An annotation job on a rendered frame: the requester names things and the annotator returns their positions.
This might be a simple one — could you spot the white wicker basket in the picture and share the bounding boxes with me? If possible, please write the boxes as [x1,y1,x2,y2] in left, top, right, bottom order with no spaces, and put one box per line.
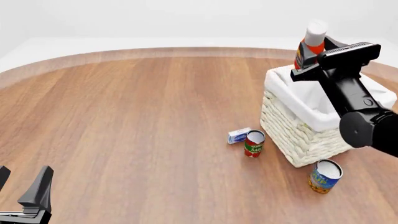
[259,90,357,168]

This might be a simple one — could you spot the red tomato sauce can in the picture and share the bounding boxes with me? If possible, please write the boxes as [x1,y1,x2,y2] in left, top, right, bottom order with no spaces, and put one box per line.
[243,129,267,159]

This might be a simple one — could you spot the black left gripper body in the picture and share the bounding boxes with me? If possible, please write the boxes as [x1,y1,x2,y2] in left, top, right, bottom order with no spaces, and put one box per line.
[0,206,52,224]

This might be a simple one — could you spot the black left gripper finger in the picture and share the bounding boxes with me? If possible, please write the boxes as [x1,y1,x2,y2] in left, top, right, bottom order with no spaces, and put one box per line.
[16,165,55,213]
[0,165,12,191]

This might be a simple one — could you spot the small white blue food box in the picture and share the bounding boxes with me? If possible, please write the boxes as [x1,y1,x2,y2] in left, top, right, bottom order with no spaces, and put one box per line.
[227,126,252,145]

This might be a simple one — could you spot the blue yellow soup can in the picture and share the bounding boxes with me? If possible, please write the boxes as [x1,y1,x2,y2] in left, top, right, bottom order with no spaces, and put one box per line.
[308,159,343,194]

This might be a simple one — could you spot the red ketchup bottle white cap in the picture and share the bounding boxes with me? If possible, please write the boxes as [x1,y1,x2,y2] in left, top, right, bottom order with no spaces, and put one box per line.
[294,19,330,71]

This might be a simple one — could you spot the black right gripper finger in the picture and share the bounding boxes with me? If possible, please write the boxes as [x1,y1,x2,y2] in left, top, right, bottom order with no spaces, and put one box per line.
[323,35,348,52]
[300,46,320,69]

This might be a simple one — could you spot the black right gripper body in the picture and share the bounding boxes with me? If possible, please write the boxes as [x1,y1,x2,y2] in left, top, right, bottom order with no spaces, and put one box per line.
[290,41,374,83]

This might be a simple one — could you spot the white cloth basket liner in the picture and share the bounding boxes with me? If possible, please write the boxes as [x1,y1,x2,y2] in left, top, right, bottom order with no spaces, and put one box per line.
[266,63,398,129]

